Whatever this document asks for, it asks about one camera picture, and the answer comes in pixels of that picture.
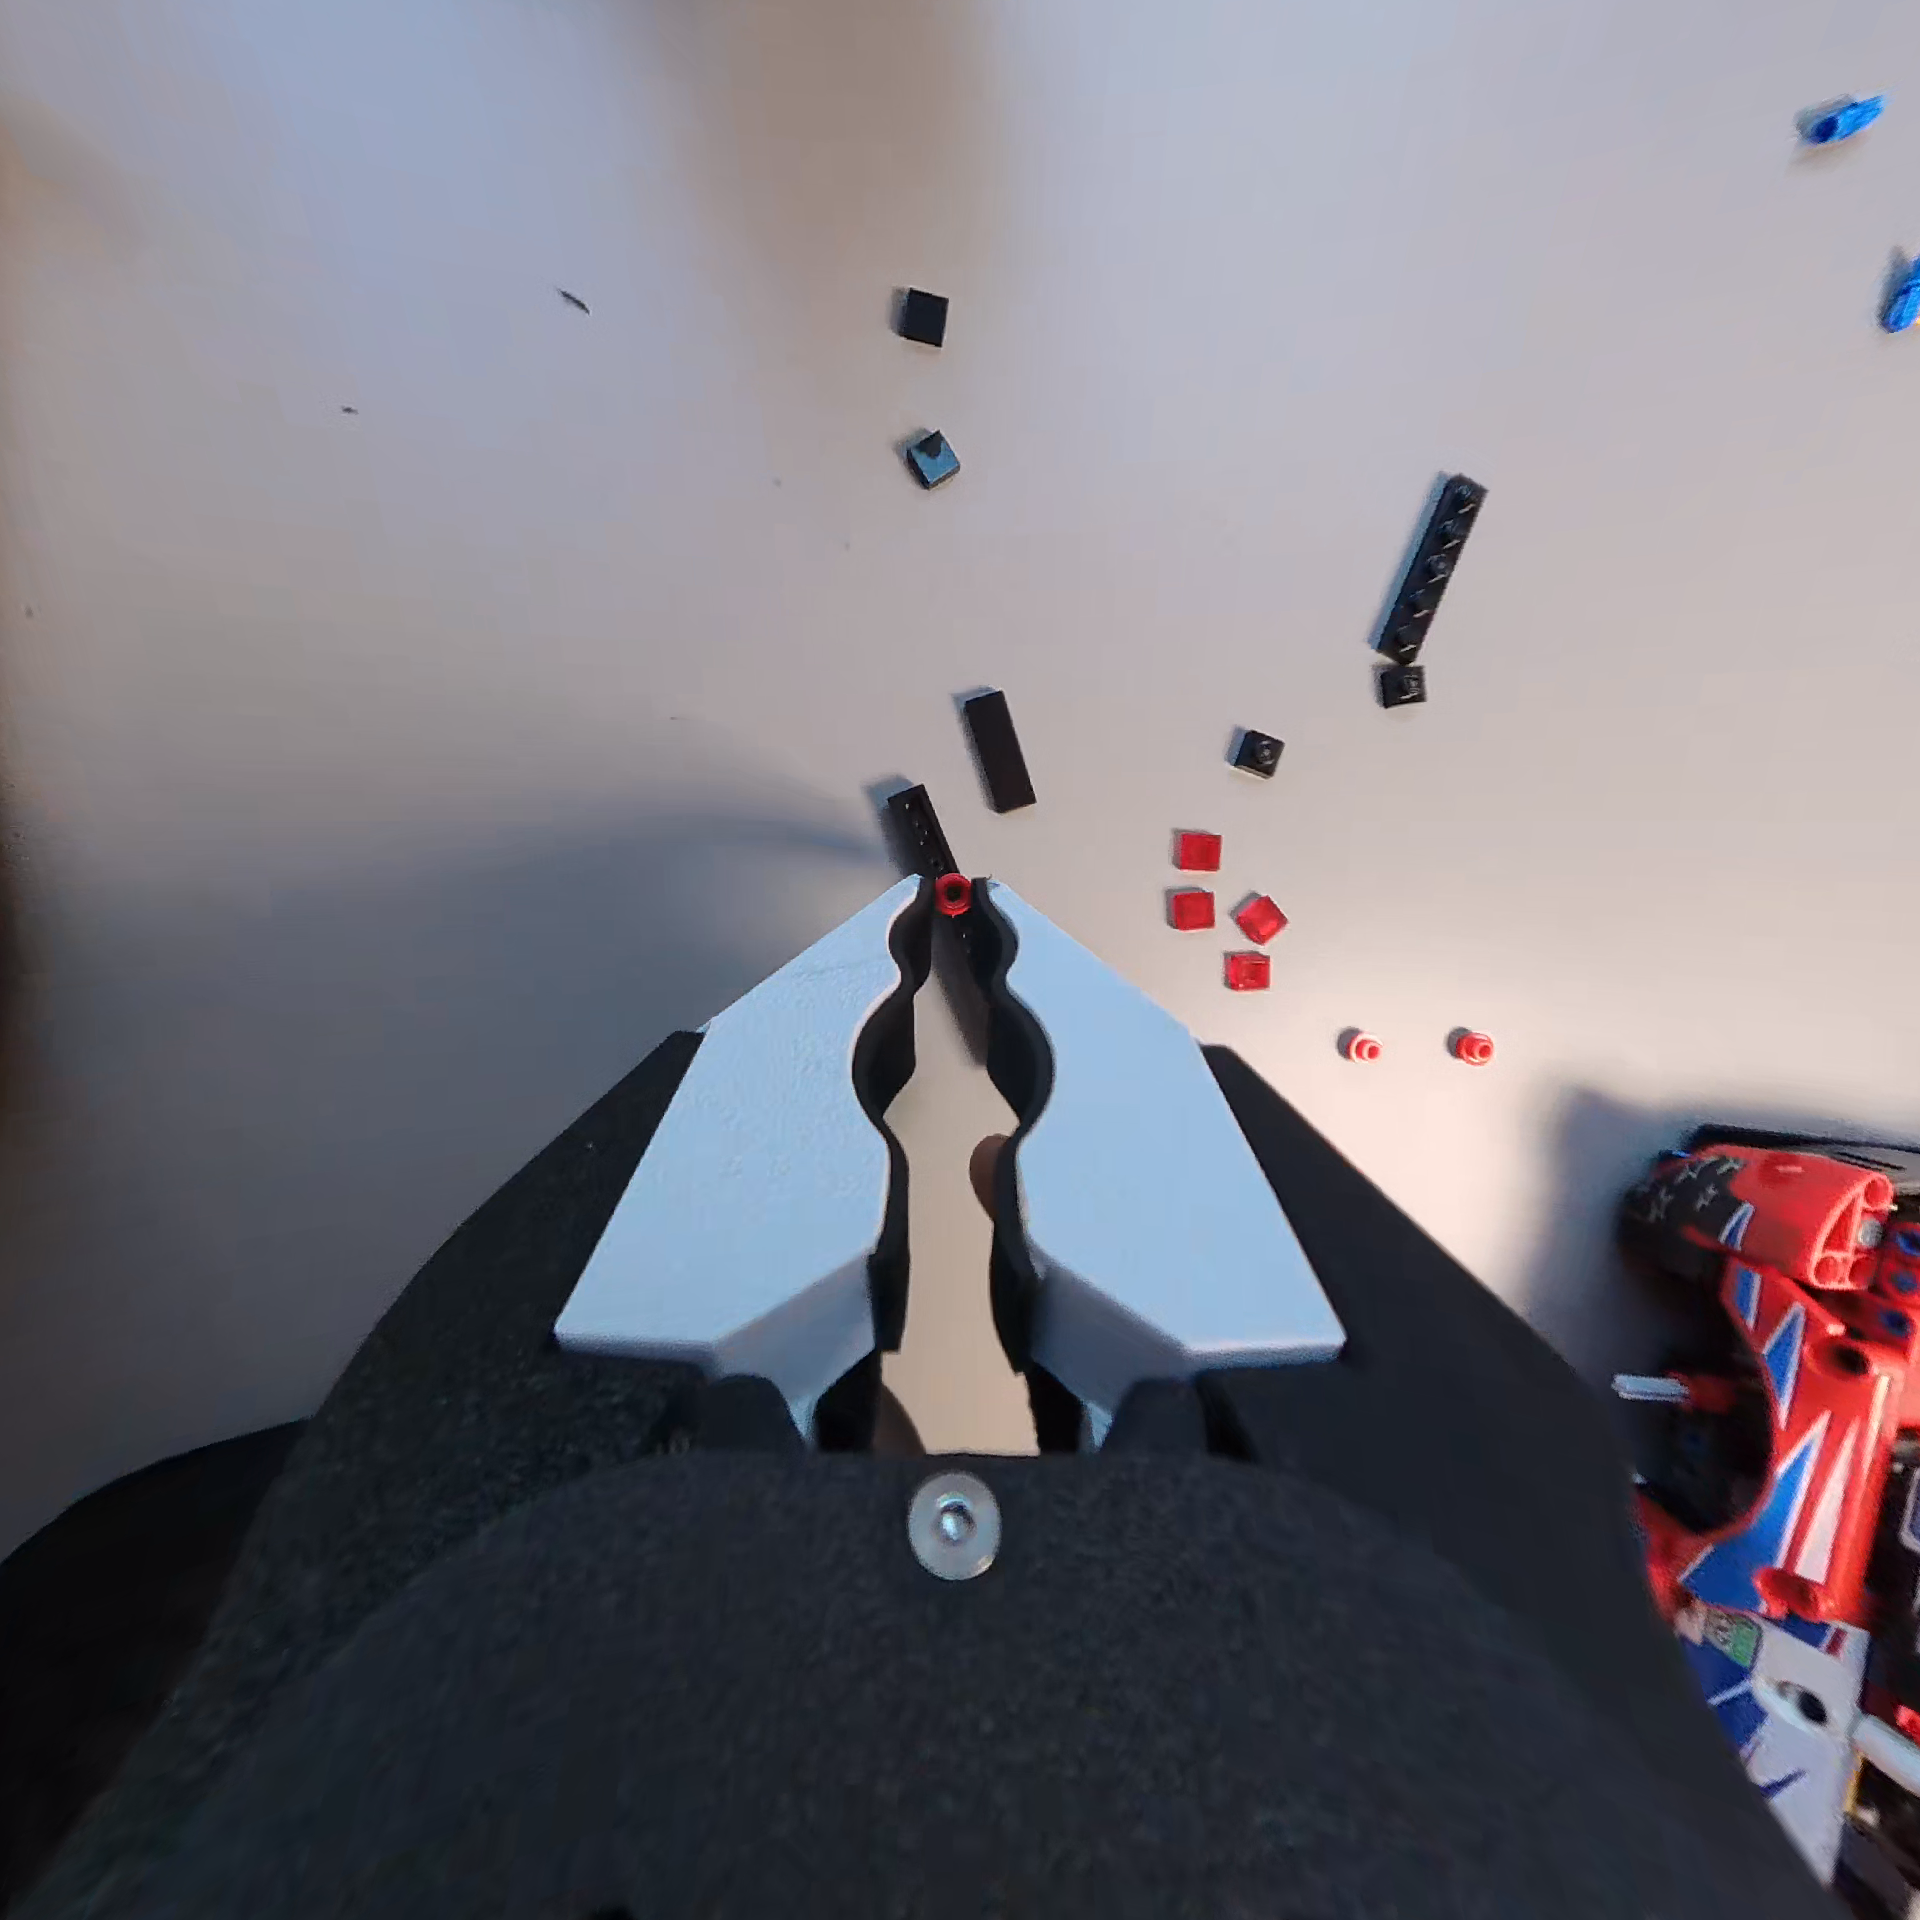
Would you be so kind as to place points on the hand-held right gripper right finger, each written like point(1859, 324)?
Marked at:
point(1186, 1201)

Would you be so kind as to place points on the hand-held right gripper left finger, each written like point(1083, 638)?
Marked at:
point(718, 1201)

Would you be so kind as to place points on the small dark lego plate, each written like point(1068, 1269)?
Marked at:
point(1259, 752)
point(1401, 687)

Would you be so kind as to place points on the black smooth lego tile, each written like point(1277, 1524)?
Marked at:
point(999, 748)

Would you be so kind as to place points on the tiny black lego piece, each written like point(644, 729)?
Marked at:
point(922, 317)
point(932, 458)

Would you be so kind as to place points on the pile of colourful lego pieces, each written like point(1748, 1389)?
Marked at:
point(1844, 120)

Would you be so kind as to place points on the partly built lego car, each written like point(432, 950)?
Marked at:
point(1801, 1351)

